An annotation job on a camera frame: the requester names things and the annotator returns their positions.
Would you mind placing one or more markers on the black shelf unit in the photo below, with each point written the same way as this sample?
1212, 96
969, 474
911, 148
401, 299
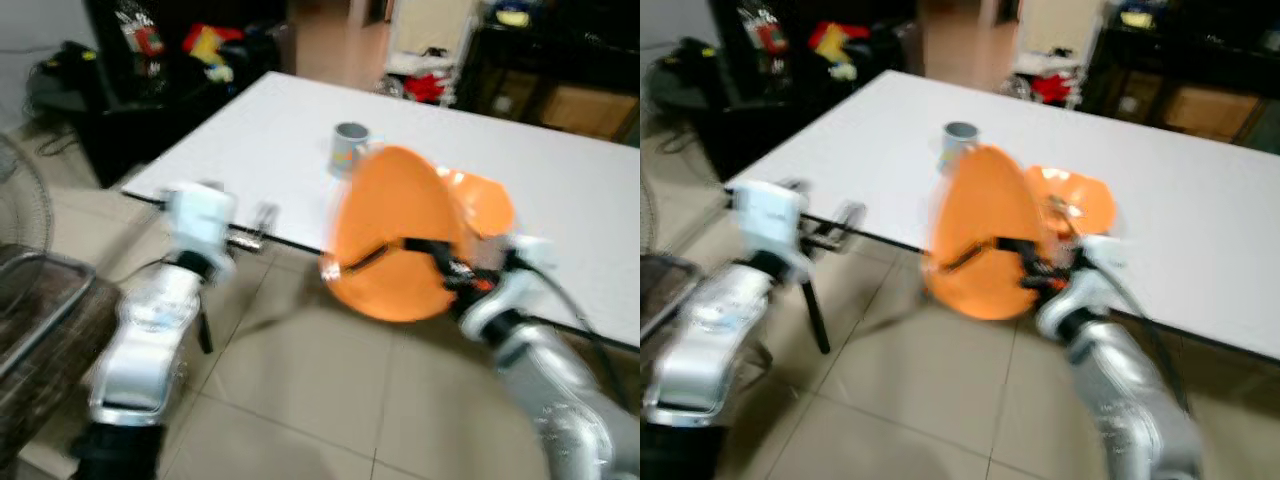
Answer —
560, 45
1200, 45

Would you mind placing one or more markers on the red snack bag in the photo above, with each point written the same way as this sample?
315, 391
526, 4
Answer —
145, 35
768, 32

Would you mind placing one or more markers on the metal spoon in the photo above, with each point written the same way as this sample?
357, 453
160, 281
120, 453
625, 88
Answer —
1063, 215

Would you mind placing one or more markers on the black round side table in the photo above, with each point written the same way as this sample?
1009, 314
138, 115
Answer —
705, 105
95, 110

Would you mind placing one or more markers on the yellow and red toy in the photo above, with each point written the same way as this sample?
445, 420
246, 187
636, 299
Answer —
836, 46
210, 48

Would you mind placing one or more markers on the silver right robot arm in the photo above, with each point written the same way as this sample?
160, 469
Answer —
560, 400
1140, 400

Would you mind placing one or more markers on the white chair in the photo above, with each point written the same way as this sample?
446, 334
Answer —
1050, 30
430, 30

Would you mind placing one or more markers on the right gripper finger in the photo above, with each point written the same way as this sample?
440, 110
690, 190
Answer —
1000, 246
400, 246

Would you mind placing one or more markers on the grey mug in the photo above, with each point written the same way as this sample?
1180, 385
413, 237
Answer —
958, 140
350, 148

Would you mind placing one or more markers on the brown cardboard box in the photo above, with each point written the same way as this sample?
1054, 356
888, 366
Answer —
1210, 112
583, 112

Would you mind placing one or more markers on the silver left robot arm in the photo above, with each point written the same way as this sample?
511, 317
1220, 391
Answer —
150, 340
705, 345

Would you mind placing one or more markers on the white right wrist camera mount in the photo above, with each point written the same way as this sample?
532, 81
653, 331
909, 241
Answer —
510, 285
1085, 285

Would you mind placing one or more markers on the red cloth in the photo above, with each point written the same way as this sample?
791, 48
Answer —
426, 87
1055, 87

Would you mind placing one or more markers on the orange plate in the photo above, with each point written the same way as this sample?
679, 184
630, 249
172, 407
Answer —
390, 200
985, 200

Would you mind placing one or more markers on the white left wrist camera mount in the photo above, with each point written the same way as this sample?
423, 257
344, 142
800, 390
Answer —
770, 220
200, 225

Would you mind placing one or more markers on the orange bowl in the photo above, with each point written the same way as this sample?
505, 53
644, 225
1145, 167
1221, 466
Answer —
485, 205
1085, 200

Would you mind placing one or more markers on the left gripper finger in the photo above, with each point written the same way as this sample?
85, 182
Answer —
267, 214
845, 238
852, 212
262, 240

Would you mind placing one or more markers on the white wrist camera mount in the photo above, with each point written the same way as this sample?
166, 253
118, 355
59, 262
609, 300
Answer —
1085, 285
200, 225
770, 220
510, 285

